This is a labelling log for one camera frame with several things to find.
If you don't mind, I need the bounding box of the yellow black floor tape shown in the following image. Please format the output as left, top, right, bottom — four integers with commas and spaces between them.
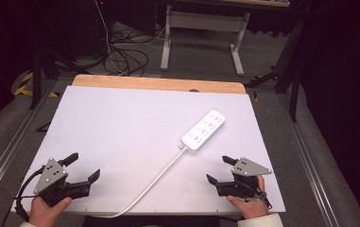
13, 71, 60, 98

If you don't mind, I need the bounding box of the wooden table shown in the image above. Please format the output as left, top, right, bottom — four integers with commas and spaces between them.
72, 74, 248, 95

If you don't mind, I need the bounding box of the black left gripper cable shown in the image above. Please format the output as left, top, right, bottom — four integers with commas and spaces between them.
0, 166, 46, 227

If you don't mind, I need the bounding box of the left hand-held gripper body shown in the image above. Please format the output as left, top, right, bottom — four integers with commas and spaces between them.
33, 157, 93, 208

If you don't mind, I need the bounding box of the black metal stand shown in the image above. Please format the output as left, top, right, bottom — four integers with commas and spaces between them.
29, 0, 91, 111
243, 15, 309, 123

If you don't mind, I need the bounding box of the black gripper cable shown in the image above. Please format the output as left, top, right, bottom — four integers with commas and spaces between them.
243, 179, 274, 211
0, 166, 46, 227

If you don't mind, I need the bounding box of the person's dark clothed lap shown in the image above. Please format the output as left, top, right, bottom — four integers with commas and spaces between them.
82, 215, 242, 227

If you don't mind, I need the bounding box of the white power strip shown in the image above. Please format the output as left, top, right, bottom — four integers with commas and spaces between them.
178, 109, 227, 152

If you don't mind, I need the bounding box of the white metal desk frame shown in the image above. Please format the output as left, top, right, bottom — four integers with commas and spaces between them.
160, 4, 251, 77

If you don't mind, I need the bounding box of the person's left hand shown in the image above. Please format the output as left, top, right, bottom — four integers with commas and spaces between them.
28, 196, 73, 227

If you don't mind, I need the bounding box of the thin white floor cable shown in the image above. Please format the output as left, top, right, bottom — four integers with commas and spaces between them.
94, 0, 169, 75

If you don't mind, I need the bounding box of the white table cover board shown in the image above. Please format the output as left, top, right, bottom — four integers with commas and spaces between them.
10, 85, 286, 216

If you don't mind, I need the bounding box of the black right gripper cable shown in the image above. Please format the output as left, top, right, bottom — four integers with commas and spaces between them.
243, 179, 274, 211

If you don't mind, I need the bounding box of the bundle of black floor cables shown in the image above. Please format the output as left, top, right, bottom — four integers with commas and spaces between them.
102, 29, 169, 78

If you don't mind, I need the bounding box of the aluminium floor rail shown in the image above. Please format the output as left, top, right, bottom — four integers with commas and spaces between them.
0, 79, 59, 204
276, 94, 341, 227

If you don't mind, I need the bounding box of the white power strip cable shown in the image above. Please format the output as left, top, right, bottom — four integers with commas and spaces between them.
95, 146, 188, 219

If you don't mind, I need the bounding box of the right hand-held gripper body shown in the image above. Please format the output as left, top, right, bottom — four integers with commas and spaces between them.
214, 156, 273, 199

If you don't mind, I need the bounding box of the person's right hand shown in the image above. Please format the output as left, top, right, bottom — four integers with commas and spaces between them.
226, 174, 270, 220

